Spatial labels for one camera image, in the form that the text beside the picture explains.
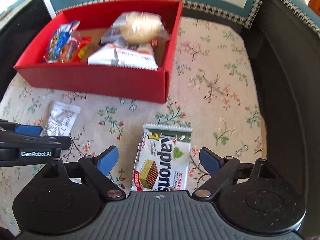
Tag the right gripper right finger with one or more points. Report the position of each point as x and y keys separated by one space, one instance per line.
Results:
x=222 y=172

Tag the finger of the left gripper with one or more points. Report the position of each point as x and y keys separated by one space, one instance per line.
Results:
x=12 y=140
x=20 y=128

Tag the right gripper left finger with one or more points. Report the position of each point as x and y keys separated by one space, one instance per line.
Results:
x=94 y=171

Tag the white printed snack packet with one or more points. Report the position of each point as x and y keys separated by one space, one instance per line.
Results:
x=61 y=119

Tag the white Kaprons wafer pack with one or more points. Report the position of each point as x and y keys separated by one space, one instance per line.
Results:
x=162 y=160

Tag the blue candy snack bag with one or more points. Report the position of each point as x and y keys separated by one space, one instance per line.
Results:
x=59 y=39

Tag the round cake clear wrapper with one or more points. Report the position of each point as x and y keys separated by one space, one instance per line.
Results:
x=75 y=49

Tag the blue wafer biscuit pack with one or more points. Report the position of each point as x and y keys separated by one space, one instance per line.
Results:
x=113 y=36

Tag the clear bread bun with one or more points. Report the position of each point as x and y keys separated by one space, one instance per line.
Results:
x=140 y=27

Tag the red cardboard box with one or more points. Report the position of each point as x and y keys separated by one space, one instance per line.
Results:
x=123 y=82

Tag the white red snack pack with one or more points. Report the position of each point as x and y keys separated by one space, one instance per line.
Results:
x=139 y=57

